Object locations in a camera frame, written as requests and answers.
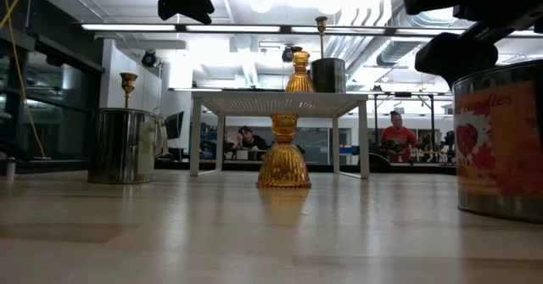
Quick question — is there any orange label tin candle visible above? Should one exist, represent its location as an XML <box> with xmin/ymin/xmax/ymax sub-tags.
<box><xmin>451</xmin><ymin>58</ymin><xmax>543</xmax><ymax>225</ymax></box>

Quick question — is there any person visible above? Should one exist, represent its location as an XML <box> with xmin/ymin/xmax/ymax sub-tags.
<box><xmin>237</xmin><ymin>125</ymin><xmax>269</xmax><ymax>152</ymax></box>
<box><xmin>380</xmin><ymin>110</ymin><xmax>419</xmax><ymax>163</ymax></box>

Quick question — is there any black monitor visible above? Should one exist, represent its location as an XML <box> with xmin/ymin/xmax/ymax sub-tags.
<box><xmin>164</xmin><ymin>110</ymin><xmax>186</xmax><ymax>141</ymax></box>

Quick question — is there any amber ribbed glass candle holder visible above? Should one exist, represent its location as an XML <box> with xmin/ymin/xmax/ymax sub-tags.
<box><xmin>256</xmin><ymin>112</ymin><xmax>313</xmax><ymax>190</ymax></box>
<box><xmin>284</xmin><ymin>50</ymin><xmax>316</xmax><ymax>93</ymax></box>

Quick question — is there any medium brass candlestick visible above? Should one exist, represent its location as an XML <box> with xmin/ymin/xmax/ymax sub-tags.
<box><xmin>119</xmin><ymin>72</ymin><xmax>139</xmax><ymax>109</ymax></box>

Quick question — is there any silver ventilation duct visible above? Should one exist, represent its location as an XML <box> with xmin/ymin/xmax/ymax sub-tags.
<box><xmin>345</xmin><ymin>3</ymin><xmax>467</xmax><ymax>80</ymax></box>

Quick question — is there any yellow cable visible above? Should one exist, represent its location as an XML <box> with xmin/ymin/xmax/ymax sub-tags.
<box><xmin>0</xmin><ymin>0</ymin><xmax>48</xmax><ymax>160</ymax></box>

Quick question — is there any black metal rack frame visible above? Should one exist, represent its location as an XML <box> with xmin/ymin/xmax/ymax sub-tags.
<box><xmin>372</xmin><ymin>91</ymin><xmax>436</xmax><ymax>158</ymax></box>

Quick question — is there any grey label tin candle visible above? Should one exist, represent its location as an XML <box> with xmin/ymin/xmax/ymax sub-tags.
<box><xmin>311</xmin><ymin>57</ymin><xmax>347</xmax><ymax>94</ymax></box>

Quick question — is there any small grey post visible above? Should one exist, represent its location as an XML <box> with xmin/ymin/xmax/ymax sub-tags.
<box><xmin>4</xmin><ymin>156</ymin><xmax>17</xmax><ymax>181</ymax></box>

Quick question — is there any long ceiling light strip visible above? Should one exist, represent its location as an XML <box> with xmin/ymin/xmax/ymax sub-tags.
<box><xmin>80</xmin><ymin>23</ymin><xmax>177</xmax><ymax>33</ymax></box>
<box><xmin>290</xmin><ymin>25</ymin><xmax>467</xmax><ymax>37</ymax></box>
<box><xmin>185</xmin><ymin>24</ymin><xmax>282</xmax><ymax>34</ymax></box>

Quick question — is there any tall brass candlestick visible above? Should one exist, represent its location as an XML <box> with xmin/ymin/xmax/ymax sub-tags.
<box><xmin>314</xmin><ymin>15</ymin><xmax>328</xmax><ymax>59</ymax></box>

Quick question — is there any black aluminium frame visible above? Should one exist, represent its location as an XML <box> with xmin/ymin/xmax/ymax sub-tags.
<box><xmin>0</xmin><ymin>159</ymin><xmax>457</xmax><ymax>175</ymax></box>

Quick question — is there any white perforated metal shelf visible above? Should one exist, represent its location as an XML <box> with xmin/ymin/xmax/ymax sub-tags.
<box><xmin>189</xmin><ymin>90</ymin><xmax>370</xmax><ymax>180</ymax></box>

